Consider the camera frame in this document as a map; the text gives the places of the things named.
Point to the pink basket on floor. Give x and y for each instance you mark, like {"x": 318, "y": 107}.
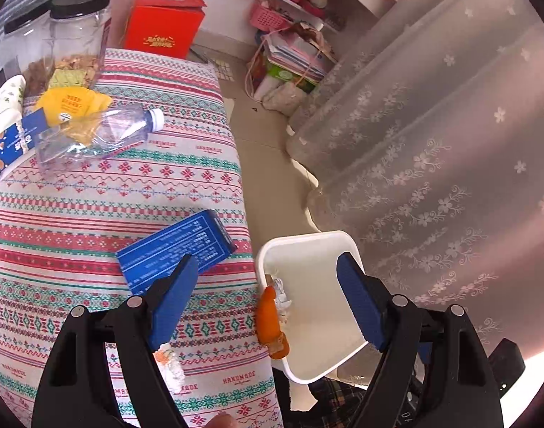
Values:
{"x": 266, "y": 18}

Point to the patterned striped tablecloth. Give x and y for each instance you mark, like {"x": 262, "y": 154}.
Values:
{"x": 59, "y": 237}

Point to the person's left hand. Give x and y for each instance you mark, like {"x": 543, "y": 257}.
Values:
{"x": 222, "y": 420}

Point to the dark blue small box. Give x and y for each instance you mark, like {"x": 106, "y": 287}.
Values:
{"x": 201, "y": 235}

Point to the orange snack wrapper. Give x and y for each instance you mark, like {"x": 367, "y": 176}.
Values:
{"x": 267, "y": 326}

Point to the white floral paper cup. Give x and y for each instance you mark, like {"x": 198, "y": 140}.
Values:
{"x": 11, "y": 101}

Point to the floral crumpled tissue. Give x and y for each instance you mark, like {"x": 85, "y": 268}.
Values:
{"x": 170, "y": 368}

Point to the cashew jar black lid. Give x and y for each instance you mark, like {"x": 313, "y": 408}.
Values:
{"x": 78, "y": 33}

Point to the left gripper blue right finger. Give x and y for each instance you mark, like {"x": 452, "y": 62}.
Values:
{"x": 367, "y": 298}

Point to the lace floral curtain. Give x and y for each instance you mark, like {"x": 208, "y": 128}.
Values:
{"x": 427, "y": 142}

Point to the stack of papers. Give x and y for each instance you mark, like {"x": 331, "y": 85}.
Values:
{"x": 289, "y": 50}

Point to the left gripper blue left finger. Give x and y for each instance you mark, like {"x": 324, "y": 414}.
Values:
{"x": 167, "y": 299}

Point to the yellow snack wrapper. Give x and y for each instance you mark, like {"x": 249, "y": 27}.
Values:
{"x": 61, "y": 104}

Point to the white plastic trash bin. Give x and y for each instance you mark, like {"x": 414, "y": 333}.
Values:
{"x": 320, "y": 327}

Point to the clear plastic water bottle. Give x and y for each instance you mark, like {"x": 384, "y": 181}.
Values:
{"x": 98, "y": 135}

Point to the almond jar black lid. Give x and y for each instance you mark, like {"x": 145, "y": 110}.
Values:
{"x": 24, "y": 49}

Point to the blue biscuit wrapper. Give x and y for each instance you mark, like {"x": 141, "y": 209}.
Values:
{"x": 17, "y": 142}

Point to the red gift box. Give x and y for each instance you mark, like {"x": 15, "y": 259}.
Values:
{"x": 164, "y": 27}

